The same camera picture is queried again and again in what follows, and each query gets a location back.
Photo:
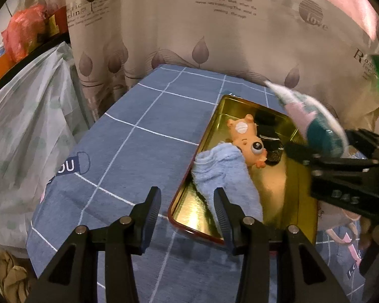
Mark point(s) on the translucent white plastic bag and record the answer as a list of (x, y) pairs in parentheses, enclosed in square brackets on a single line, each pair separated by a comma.
[(43, 115)]

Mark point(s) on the orange squishy animal toy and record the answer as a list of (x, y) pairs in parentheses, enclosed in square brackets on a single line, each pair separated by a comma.
[(243, 134)]

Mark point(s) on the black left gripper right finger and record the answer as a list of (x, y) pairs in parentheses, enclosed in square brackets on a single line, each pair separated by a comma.
[(246, 236)]

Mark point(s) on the blue grid bed sheet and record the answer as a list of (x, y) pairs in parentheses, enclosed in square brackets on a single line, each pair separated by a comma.
[(147, 138)]

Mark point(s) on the beige leaf print curtain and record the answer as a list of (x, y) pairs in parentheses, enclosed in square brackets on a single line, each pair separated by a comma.
[(319, 47)]

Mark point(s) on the light blue folded towel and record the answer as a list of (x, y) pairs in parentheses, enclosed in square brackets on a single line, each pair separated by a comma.
[(224, 166)]

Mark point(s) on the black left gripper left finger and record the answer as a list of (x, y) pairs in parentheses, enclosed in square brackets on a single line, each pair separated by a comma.
[(129, 235)]

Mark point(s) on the black object in tray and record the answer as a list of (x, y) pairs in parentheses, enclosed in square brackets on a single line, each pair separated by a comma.
[(271, 145)]

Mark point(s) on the red plastic bag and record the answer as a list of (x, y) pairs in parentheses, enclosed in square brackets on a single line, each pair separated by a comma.
[(27, 29)]

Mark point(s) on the olive crumpled cloth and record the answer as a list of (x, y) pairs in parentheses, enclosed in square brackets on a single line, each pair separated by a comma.
[(16, 277)]

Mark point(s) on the gold metal tin tray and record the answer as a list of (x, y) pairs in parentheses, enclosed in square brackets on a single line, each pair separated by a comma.
[(283, 188)]

